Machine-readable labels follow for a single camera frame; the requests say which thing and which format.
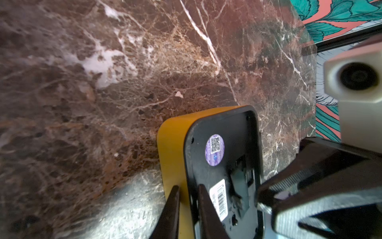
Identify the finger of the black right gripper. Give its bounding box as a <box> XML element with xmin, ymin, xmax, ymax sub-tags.
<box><xmin>271</xmin><ymin>187</ymin><xmax>382</xmax><ymax>239</ymax></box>
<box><xmin>257</xmin><ymin>137</ymin><xmax>382</xmax><ymax>206</ymax></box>

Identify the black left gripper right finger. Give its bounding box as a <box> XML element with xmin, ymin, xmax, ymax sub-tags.
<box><xmin>198</xmin><ymin>184</ymin><xmax>229</xmax><ymax>239</ymax></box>

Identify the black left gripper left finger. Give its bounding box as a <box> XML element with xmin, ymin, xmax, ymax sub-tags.
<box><xmin>149</xmin><ymin>185</ymin><xmax>180</xmax><ymax>239</ymax></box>

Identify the yellow square alarm clock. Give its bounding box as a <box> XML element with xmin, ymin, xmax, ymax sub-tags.
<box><xmin>157</xmin><ymin>105</ymin><xmax>264</xmax><ymax>239</ymax></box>

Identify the light blue small alarm clock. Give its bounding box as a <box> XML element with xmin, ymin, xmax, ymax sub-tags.
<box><xmin>264</xmin><ymin>191</ymin><xmax>299</xmax><ymax>239</ymax></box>

